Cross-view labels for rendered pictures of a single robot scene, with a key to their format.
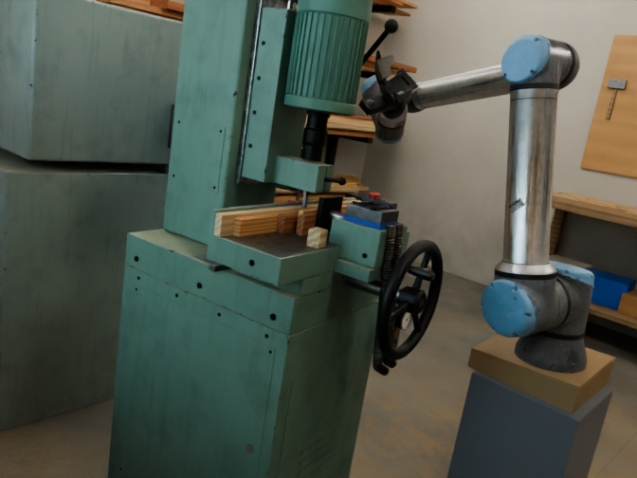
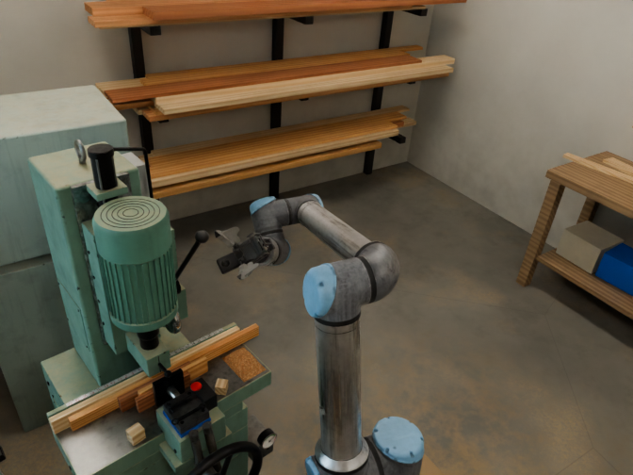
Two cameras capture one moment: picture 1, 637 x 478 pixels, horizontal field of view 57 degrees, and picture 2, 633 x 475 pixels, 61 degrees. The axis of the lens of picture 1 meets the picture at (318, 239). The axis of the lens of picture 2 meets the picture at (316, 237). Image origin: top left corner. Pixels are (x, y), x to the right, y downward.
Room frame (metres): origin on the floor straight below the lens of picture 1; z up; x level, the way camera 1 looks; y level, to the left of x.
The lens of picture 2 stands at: (0.54, -0.64, 2.18)
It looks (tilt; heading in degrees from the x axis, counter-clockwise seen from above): 33 degrees down; 14
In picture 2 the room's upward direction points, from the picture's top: 5 degrees clockwise
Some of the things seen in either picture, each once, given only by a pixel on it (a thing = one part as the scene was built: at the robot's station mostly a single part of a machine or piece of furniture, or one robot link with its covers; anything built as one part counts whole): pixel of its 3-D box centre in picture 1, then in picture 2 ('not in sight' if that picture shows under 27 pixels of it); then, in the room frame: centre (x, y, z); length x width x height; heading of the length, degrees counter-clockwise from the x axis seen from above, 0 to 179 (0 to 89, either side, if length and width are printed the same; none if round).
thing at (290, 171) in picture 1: (302, 176); (149, 351); (1.49, 0.06, 1.03); 0.14 x 0.07 x 0.09; 57
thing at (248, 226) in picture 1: (316, 217); (173, 371); (1.53, 0.02, 0.92); 0.62 x 0.02 x 0.04; 147
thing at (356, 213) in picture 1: (374, 211); (191, 405); (1.38, -0.12, 0.99); 0.13 x 0.11 x 0.06; 147
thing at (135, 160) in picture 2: not in sight; (132, 184); (1.77, 0.24, 1.40); 0.10 x 0.06 x 0.16; 57
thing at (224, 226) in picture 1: (299, 215); (154, 374); (1.49, 0.06, 0.92); 0.60 x 0.02 x 0.05; 147
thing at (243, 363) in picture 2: not in sight; (243, 361); (1.64, -0.16, 0.91); 0.12 x 0.09 x 0.03; 57
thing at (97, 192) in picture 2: not in sight; (105, 178); (1.55, 0.17, 1.53); 0.08 x 0.08 x 0.17; 57
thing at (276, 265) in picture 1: (336, 248); (177, 414); (1.43, -0.05, 0.87); 0.61 x 0.30 x 0.06; 147
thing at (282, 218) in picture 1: (307, 220); (156, 385); (1.46, 0.03, 0.92); 0.23 x 0.02 x 0.04; 147
